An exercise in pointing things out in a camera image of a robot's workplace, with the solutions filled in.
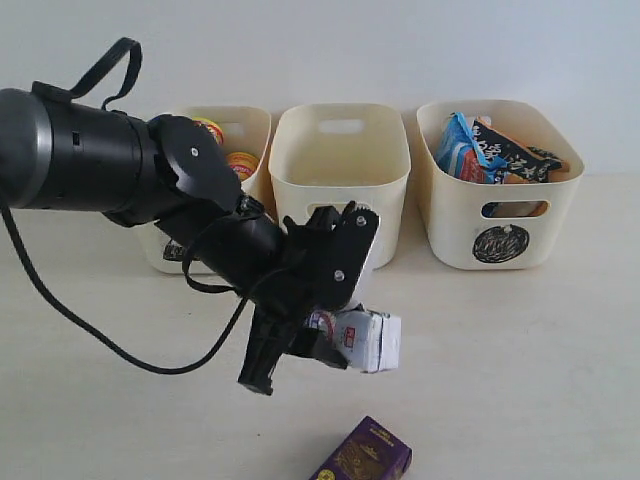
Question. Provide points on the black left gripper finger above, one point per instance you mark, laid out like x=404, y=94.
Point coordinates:
x=312, y=343
x=269, y=338

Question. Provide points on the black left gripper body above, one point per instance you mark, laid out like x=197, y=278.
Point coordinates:
x=325, y=263

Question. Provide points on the white purple milk carton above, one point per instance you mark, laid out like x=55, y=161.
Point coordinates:
x=369, y=340

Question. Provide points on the pink chips can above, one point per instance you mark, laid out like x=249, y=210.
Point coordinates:
x=244, y=164

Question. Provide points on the yellow chips can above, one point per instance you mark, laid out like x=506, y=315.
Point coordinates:
x=212, y=127

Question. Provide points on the blue instant noodle packet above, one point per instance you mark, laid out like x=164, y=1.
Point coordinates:
x=460, y=155

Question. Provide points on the orange instant noodle packet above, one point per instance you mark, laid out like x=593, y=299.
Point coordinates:
x=509, y=162

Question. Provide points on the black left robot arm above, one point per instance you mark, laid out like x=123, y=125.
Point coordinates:
x=170, y=172

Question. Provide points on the cream bin square mark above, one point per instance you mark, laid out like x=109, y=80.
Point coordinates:
x=335, y=153

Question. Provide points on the purple carton box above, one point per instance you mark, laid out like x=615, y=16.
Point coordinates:
x=369, y=452

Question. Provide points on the cream bin circle mark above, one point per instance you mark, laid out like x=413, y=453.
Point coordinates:
x=472, y=226

